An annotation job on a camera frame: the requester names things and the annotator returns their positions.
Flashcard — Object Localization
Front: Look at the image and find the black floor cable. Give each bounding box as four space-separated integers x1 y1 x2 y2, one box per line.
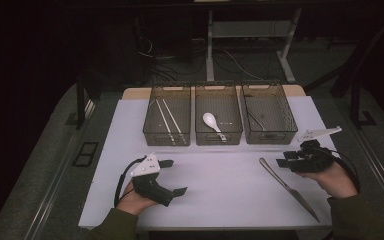
136 34 208 84

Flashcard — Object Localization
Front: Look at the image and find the white metal desk frame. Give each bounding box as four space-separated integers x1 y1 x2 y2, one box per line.
205 8 303 84

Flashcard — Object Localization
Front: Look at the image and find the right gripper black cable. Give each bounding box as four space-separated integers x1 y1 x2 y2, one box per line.
329 148 361 194

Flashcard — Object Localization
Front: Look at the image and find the black floor socket frame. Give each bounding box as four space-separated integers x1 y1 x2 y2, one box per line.
72 141 100 168

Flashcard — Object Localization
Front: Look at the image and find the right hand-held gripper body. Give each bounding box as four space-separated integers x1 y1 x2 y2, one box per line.
288 125 343 174

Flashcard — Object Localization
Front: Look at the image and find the black metal stand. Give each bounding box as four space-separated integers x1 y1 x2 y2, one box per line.
349 43 378 130
64 71 96 131

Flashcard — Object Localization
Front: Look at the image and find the metal floor rail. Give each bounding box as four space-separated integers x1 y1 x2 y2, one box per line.
23 99 97 240
341 103 384 214

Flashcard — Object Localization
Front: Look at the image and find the metal table knife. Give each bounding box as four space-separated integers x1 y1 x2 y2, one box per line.
259 157 321 223

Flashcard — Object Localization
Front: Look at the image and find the person's left hand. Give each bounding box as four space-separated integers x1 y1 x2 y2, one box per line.
116 181 158 216

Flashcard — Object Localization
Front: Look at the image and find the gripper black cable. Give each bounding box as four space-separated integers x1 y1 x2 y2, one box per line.
329 148 361 194
113 155 148 208

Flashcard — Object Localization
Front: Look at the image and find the smoky transparent plastic bin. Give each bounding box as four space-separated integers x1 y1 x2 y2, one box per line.
240 82 299 146
142 84 192 147
194 83 244 146

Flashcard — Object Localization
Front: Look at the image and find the white floor cable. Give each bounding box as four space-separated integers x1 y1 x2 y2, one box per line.
223 49 265 81

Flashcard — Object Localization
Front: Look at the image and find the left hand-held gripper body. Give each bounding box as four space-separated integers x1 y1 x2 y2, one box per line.
129 152 176 208

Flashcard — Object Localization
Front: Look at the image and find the white table mat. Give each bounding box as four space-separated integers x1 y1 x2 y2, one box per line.
78 95 339 230

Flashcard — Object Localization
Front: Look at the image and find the person's right hand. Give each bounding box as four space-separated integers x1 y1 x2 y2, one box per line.
304 162 359 199

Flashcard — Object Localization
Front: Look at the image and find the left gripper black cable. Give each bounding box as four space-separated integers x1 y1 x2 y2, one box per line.
113 155 148 208

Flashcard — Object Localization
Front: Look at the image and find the white chopstick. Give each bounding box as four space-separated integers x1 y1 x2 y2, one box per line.
154 98 177 146
161 98 188 145

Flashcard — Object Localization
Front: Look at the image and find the white ceramic spoon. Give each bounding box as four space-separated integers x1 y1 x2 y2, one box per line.
202 112 228 142

